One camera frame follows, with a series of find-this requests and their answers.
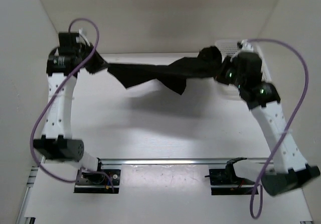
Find black shorts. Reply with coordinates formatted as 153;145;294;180
107;46;222;95

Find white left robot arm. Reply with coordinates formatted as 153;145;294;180
30;43;105;184

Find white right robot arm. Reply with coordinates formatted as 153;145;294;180
214;52;320;196

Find white perforated plastic basket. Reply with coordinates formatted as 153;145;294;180
215;39;272;82

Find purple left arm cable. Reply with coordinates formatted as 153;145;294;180
30;18;115;193

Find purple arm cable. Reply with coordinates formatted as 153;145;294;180
237;38;307;219
30;18;115;193

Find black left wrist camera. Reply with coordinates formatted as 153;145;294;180
58;32;80;48

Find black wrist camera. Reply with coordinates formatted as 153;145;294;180
58;32;80;48
232;51;262;79

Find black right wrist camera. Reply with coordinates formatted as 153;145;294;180
232;51;262;79

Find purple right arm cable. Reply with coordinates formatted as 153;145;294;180
237;38;307;219

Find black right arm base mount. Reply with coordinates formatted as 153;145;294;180
204;157;261;196

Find aluminium table edge rail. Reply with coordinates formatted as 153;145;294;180
99;158;274;166

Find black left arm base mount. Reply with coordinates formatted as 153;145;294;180
74;167;121;194

